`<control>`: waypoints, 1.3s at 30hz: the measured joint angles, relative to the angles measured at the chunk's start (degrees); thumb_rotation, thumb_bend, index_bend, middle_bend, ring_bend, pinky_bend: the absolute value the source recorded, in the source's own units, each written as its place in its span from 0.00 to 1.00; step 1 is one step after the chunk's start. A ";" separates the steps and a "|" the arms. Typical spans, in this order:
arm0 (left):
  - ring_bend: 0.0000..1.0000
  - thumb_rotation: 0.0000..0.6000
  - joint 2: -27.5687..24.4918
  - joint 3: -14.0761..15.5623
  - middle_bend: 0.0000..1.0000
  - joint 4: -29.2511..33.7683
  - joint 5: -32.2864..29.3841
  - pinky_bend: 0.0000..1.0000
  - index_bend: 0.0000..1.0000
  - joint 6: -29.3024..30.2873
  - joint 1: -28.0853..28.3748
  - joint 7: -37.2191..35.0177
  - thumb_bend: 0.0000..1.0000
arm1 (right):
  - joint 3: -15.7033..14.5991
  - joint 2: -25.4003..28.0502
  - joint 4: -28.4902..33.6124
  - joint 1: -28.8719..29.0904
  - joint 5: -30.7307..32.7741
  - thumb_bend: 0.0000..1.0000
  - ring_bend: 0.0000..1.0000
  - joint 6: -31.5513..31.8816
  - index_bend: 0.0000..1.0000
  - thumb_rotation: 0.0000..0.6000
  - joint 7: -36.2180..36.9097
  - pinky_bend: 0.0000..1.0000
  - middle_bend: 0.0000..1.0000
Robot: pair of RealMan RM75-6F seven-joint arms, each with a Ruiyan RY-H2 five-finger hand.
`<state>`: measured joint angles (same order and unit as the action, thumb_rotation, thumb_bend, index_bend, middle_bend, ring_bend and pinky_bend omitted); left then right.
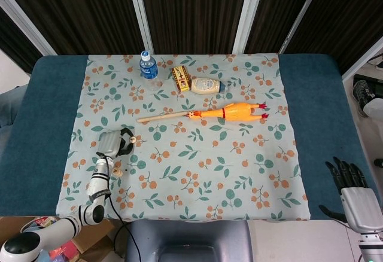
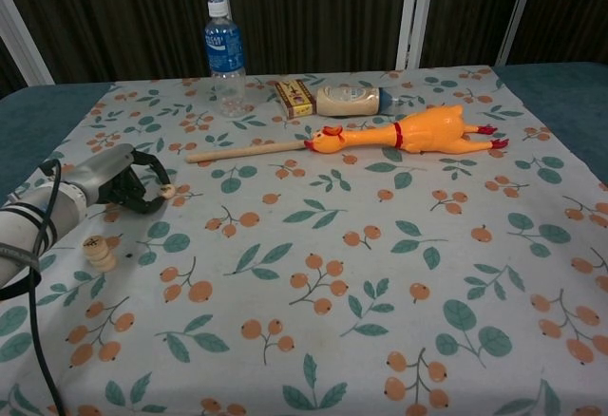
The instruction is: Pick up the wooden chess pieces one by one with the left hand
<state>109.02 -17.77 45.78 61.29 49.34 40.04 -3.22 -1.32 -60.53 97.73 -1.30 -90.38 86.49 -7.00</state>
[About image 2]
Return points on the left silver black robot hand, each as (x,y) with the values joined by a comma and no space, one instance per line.
(102,174)

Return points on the wooden token top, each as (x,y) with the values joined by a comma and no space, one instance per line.
(167,191)

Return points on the wooden token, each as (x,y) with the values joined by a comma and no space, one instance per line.
(103,259)
(93,243)
(167,191)
(99,252)
(107,266)

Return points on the wooden token bottom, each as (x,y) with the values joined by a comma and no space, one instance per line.
(103,259)

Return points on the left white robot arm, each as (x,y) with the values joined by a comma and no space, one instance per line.
(28,231)

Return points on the wooden stick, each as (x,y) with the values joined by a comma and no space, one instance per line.
(247,151)

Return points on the clear bottle with blue label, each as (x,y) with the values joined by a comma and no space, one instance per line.
(225,50)

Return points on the small yellow red box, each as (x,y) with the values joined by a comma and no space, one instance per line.
(297,98)

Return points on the floral print tablecloth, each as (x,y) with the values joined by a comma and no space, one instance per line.
(332,269)

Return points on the beige squeeze sauce bottle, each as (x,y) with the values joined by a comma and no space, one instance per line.
(349,100)

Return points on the yellow rubber chicken toy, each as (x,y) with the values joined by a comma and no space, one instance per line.
(427,131)

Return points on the dark folding screen white frame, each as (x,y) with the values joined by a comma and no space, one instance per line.
(332,7)

